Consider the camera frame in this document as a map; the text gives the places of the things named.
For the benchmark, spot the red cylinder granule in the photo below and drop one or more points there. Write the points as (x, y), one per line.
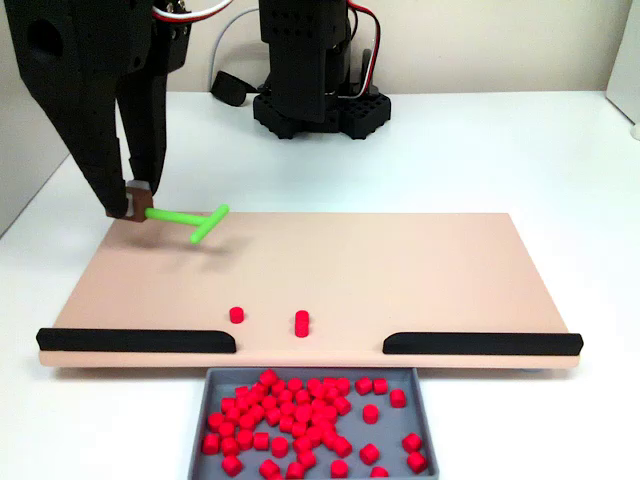
(369, 453)
(380, 385)
(370, 413)
(301, 316)
(216, 421)
(236, 315)
(411, 442)
(339, 468)
(416, 462)
(306, 458)
(379, 473)
(295, 470)
(363, 386)
(268, 468)
(397, 398)
(210, 443)
(232, 465)
(301, 331)

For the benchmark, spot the beige flat board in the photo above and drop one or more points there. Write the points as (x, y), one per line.
(350, 275)

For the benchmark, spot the grey plastic tray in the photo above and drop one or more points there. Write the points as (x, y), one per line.
(390, 430)

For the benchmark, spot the white upright panel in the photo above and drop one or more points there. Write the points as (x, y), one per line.
(625, 50)

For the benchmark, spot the black edge rail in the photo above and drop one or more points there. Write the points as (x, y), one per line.
(480, 344)
(135, 341)

